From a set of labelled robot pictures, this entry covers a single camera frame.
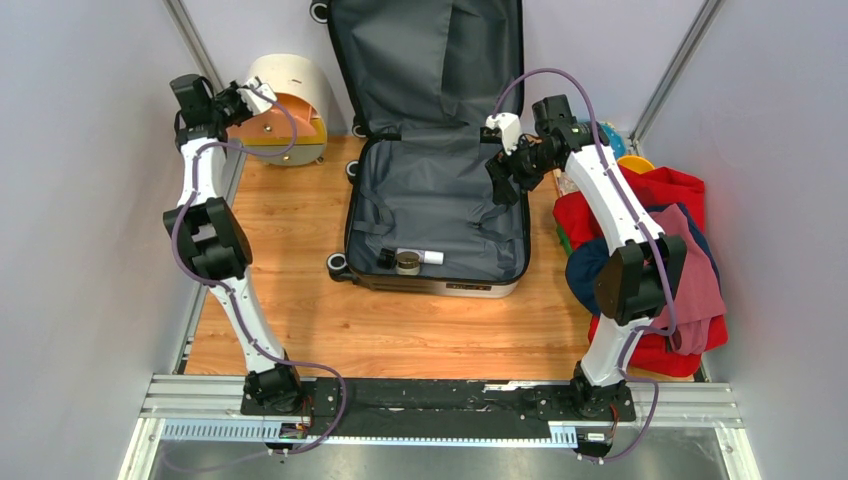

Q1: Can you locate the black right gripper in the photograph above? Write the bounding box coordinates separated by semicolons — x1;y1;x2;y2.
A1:
486;132;558;206

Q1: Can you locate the astronaut print suitcase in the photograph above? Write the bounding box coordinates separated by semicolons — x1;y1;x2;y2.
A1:
323;0;531;298

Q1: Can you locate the navy blue garment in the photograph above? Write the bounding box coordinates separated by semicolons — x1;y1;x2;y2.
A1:
564;201;722;318

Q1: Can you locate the pink ribbed garment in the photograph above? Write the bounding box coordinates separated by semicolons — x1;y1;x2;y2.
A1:
651;203;727;355

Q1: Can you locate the red garment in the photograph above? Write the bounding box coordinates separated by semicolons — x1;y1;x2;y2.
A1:
553;167;728;378

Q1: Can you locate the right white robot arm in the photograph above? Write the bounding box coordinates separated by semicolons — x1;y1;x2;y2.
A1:
484;95;687;419

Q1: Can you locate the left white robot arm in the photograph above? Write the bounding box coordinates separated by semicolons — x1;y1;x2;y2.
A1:
163;74;306;415

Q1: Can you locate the floral placemat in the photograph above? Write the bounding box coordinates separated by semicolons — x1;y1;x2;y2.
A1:
553;169;579;197

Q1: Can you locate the cream mini drawer cabinet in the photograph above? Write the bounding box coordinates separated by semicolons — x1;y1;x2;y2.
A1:
228;53;332;167

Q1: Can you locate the green plastic tray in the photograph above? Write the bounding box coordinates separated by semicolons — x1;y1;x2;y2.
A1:
556;226;573;257

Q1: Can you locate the teal dotted plate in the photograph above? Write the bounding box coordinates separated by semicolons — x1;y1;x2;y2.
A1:
577;120;627;163

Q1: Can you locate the small round jar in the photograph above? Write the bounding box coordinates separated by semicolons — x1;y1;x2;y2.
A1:
395;251;421;276

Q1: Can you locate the orange bowl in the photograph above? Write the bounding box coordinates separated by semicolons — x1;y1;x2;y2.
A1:
617;155;656;174

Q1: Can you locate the white tube black cap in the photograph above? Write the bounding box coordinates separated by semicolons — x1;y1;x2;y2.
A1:
376;248;445;269

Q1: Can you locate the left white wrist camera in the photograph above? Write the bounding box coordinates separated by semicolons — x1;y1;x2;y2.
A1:
238;77;277;116

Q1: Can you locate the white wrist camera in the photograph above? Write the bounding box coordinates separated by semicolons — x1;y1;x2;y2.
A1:
484;112;524;156
238;77;277;116

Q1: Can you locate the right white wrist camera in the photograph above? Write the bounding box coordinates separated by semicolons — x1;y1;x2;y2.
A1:
484;112;524;156

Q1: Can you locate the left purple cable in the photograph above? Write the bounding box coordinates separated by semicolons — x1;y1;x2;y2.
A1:
170;89;349;458

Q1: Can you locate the purple cable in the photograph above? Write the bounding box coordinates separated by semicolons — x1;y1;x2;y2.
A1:
170;89;349;458
493;67;680;464

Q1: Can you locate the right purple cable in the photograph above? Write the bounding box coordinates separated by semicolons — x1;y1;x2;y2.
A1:
493;67;680;464

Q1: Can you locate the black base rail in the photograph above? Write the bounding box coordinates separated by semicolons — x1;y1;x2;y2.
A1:
240;378;636;440

